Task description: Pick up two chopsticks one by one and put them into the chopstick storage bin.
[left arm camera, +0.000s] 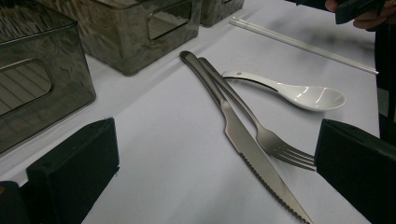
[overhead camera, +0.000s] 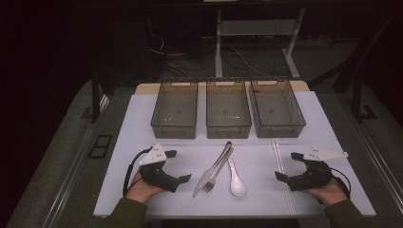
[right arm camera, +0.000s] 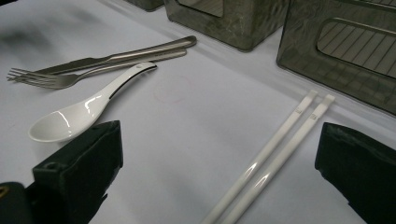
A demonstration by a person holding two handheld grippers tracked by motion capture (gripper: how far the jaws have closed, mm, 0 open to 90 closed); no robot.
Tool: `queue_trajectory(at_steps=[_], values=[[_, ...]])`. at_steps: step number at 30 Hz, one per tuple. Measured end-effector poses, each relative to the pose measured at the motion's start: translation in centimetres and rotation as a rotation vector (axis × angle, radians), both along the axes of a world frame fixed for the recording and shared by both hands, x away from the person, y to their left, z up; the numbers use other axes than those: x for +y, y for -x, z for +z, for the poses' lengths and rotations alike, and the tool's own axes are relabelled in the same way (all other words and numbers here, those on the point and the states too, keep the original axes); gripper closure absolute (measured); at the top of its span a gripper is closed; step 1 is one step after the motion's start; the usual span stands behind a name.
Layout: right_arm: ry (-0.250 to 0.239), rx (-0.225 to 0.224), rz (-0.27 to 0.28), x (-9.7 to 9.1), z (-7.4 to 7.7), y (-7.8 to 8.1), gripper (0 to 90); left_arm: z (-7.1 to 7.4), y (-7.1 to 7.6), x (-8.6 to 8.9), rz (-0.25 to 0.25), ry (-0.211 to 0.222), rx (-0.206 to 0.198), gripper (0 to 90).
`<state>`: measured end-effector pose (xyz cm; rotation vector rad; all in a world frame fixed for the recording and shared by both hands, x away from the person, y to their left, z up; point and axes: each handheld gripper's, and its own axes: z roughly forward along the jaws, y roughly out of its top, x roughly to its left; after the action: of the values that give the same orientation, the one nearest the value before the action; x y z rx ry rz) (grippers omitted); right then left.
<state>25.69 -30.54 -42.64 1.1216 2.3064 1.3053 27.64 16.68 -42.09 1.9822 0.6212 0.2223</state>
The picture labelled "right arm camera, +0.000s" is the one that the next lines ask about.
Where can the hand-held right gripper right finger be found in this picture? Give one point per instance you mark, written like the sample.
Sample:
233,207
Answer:
361,174

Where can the white table cover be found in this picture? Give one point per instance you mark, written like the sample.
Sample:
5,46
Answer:
186,140

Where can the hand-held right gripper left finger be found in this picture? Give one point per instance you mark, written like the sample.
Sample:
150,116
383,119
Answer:
77,174

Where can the steel fork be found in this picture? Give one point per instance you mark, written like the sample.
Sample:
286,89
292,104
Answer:
59,81

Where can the steel table knife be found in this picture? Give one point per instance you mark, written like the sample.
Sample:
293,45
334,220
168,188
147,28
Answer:
155,48

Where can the smoky clear plastic bin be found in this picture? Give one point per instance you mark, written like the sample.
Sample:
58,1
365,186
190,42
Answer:
299,46
249,28
146,4

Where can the white chopstick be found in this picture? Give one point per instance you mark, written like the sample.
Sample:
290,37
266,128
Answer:
269,146
288,149

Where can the white ceramic spoon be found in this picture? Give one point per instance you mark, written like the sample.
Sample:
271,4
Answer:
62,124

